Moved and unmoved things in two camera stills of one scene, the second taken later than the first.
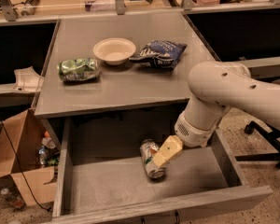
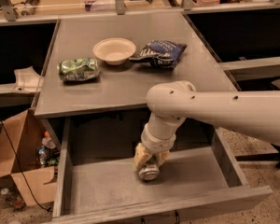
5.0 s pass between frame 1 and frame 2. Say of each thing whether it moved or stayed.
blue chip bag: stayed
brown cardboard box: stayed
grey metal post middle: stayed
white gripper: moved
